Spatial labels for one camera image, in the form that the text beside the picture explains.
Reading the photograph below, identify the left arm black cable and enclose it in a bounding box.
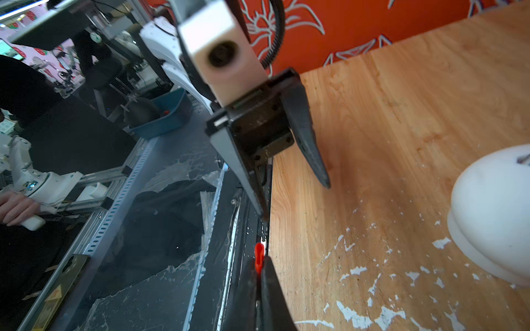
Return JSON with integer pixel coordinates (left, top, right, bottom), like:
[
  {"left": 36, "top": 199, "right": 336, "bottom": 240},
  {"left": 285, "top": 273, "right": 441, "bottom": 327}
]
[{"left": 259, "top": 0, "right": 287, "bottom": 70}]

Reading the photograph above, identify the operator hand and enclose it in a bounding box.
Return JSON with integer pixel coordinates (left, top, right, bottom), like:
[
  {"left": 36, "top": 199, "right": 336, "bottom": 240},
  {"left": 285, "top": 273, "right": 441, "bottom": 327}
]
[{"left": 0, "top": 191, "right": 41, "bottom": 226}]

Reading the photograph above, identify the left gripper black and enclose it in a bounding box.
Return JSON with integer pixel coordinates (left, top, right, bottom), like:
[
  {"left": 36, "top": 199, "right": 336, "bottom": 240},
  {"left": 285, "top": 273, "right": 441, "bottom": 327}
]
[{"left": 205, "top": 68, "right": 331, "bottom": 219}]

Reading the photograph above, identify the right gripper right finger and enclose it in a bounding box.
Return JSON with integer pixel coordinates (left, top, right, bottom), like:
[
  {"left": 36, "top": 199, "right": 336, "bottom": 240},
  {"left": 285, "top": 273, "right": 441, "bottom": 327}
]
[{"left": 259, "top": 256, "right": 297, "bottom": 330}]

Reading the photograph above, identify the blue bin outside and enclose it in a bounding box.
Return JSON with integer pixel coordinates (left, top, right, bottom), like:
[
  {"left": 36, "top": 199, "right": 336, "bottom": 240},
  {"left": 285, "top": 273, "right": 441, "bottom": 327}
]
[{"left": 124, "top": 88, "right": 193, "bottom": 139}]

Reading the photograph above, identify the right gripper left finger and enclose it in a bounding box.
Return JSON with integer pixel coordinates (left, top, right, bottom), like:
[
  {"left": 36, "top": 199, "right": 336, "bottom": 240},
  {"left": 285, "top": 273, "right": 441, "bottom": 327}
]
[{"left": 222, "top": 258, "right": 260, "bottom": 330}]

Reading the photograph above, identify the red screw sleeve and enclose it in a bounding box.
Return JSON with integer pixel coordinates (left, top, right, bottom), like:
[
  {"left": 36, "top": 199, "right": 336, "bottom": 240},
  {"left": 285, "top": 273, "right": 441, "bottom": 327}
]
[{"left": 254, "top": 242, "right": 265, "bottom": 276}]

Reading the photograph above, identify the white dome with screws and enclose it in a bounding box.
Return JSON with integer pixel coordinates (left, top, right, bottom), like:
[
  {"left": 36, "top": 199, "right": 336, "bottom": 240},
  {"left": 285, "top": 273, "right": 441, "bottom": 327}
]
[{"left": 447, "top": 144, "right": 529, "bottom": 286}]

